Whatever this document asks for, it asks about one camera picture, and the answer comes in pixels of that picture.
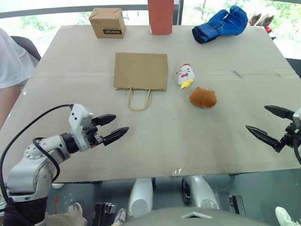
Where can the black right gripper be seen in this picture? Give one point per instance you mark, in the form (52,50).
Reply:
(289,136)

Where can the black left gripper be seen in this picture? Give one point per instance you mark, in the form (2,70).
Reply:
(92,137)

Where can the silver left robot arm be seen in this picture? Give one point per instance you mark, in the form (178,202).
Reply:
(28,169)

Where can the brown plush toy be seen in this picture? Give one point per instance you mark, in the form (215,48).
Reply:
(202,98)

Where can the silver left robot leg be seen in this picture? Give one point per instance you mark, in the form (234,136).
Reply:
(140,197)

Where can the silver robot leg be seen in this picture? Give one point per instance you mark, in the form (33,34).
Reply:
(140,197)
(202,193)

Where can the white sneaker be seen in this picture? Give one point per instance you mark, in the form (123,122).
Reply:
(120,216)
(284,216)
(57,185)
(75,208)

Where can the white chicken plush toy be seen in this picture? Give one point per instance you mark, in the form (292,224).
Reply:
(186,75)

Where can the silver right robot leg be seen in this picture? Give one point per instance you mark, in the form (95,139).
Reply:
(202,193)

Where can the khaki trouser leg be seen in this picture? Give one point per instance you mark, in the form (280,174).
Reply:
(65,219)

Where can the brown cardboard box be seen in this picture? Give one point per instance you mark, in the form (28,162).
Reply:
(107,22)

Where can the blue boxing glove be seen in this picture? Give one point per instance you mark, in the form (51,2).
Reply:
(221,24)

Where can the black chair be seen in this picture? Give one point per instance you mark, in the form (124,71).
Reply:
(29,48)

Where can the person in white shirt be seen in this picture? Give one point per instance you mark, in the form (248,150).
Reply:
(11,66)

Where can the grey robot torso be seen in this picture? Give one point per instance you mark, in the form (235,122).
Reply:
(197,217)

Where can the tall red box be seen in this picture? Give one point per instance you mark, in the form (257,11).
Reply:
(161,17)

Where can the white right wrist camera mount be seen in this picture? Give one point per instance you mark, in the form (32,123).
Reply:
(297,117)

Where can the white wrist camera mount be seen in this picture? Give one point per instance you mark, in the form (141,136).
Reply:
(78,122)
(297,117)

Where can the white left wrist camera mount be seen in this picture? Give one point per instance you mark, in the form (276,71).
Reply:
(78,122)

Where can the black metal bracket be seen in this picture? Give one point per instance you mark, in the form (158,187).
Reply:
(238,205)
(104,214)

